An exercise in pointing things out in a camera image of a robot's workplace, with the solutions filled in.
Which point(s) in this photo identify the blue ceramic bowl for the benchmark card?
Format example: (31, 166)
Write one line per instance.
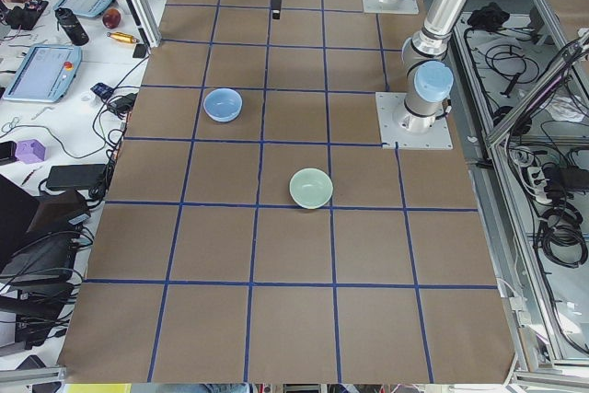
(223, 104)

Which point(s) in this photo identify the green ceramic bowl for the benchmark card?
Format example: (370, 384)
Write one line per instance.
(310, 188)

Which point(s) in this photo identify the small black phone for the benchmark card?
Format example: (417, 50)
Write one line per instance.
(139, 51)

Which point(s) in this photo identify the yellow cylindrical tool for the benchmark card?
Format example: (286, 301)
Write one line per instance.
(123, 37)

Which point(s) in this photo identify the red apple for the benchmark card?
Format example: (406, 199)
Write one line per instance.
(111, 18)

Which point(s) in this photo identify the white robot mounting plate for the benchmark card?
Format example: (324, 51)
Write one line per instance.
(402, 130)

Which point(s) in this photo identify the black water bottle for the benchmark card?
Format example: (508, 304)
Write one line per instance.
(70, 24)

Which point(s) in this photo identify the near teach pendant tablet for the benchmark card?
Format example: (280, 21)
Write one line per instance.
(45, 74)

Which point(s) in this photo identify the brown paper table mat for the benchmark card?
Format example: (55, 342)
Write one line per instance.
(205, 269)

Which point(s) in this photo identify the black power adapter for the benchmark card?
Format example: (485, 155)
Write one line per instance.
(77, 177)

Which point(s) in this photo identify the purple plastic box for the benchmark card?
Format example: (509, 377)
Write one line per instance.
(30, 151)

